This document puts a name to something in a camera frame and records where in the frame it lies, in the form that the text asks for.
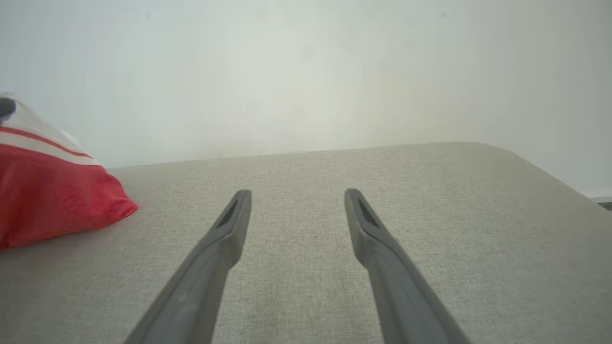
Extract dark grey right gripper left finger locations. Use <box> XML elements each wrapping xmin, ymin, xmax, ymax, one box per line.
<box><xmin>125</xmin><ymin>190</ymin><xmax>252</xmax><ymax>344</ymax></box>

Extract red Bulls 23 jersey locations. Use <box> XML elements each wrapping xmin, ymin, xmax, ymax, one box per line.
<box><xmin>0</xmin><ymin>93</ymin><xmax>138</xmax><ymax>250</ymax></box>

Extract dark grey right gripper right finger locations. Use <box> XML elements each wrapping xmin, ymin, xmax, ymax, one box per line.
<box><xmin>344</xmin><ymin>188</ymin><xmax>471</xmax><ymax>344</ymax></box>

